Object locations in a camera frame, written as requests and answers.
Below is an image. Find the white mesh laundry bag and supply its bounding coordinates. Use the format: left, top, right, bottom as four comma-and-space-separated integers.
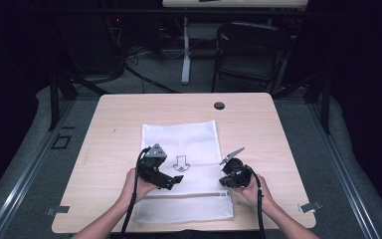
133, 119, 236, 224

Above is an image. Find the white floor cable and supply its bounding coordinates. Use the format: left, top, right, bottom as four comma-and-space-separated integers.
160, 49, 187, 61

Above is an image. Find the person's right hand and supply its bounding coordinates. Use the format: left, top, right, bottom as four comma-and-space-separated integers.
236, 172, 274, 209

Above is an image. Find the person's left hand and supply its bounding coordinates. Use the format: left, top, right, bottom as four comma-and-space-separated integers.
119, 166, 161, 204

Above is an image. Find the black folding chair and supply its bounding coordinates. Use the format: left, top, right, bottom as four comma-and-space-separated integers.
211, 21, 294, 95

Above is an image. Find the thick black floor cable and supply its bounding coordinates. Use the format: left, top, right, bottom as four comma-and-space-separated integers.
123, 64, 181, 95

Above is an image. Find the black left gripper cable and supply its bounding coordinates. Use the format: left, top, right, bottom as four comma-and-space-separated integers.
120, 146, 151, 239

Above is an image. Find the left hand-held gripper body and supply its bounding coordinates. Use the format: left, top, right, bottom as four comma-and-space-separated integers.
137, 142, 168, 187

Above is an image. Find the aluminium floor rail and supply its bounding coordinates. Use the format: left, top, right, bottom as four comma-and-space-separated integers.
305, 102, 382, 239
0, 99, 77, 239

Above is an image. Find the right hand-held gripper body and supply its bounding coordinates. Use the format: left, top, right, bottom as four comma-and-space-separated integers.
219, 146, 257, 189

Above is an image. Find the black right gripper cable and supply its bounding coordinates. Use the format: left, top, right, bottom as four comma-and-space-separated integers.
246, 164, 268, 239

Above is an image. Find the black horizontal frame bar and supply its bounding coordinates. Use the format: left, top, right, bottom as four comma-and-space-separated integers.
29, 7, 333, 18

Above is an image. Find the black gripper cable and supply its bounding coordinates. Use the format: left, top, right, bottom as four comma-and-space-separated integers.
120, 146, 151, 239
246, 164, 268, 239

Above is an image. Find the dark cabinet with red light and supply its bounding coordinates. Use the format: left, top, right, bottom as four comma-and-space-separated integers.
55, 13, 124, 75

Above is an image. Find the person's dark clothing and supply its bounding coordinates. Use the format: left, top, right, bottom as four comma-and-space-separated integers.
108, 228, 264, 239

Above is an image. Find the black metal frame stand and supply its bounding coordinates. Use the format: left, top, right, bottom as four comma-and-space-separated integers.
271, 70, 333, 135
47, 68, 111, 132

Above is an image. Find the white desk leg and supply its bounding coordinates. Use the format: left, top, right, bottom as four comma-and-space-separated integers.
180, 17, 192, 86

